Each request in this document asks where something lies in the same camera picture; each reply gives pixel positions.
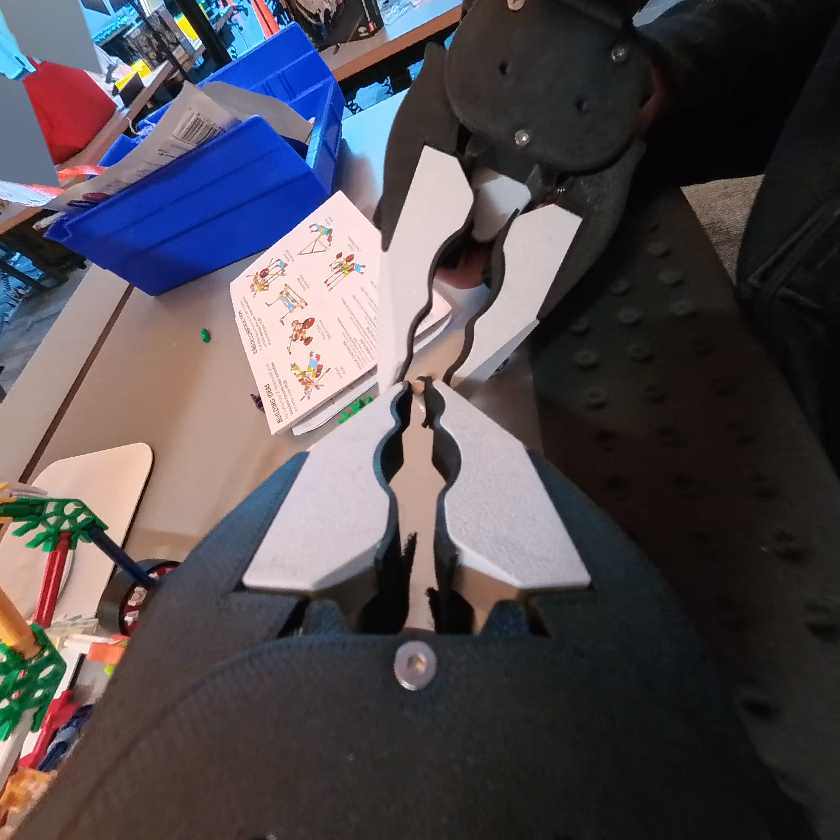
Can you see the colourful toy construction model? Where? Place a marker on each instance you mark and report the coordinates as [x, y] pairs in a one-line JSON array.
[[33, 656]]

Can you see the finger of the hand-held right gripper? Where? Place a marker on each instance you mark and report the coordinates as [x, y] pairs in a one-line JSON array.
[[413, 229], [531, 262]]

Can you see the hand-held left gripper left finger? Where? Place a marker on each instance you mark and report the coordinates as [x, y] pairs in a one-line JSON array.
[[315, 525]]

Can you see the green toy connector piece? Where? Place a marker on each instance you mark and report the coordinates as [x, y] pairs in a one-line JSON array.
[[354, 410]]

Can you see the red fabric object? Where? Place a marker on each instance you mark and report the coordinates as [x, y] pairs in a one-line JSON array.
[[72, 105]]

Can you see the person's right forearm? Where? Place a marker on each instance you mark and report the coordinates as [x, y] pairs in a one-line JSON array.
[[722, 85]]

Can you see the printed plastic bag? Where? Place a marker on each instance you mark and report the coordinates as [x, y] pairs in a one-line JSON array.
[[164, 138]]

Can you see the folded instruction booklet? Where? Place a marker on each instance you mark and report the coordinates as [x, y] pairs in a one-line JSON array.
[[308, 315]]

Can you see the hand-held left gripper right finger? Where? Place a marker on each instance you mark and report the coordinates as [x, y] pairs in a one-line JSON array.
[[518, 525]]

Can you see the black toy set box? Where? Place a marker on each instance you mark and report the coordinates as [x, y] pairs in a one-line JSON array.
[[334, 19]]

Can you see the person's right hand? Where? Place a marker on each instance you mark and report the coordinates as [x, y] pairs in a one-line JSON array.
[[463, 272]]

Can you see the white tilted reading stand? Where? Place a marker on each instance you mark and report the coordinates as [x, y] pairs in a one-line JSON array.
[[98, 485]]

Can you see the person's black jacket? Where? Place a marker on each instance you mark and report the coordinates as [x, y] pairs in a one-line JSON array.
[[787, 262]]

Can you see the blue plastic bin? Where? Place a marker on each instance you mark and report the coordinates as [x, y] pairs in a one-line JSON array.
[[197, 216]]

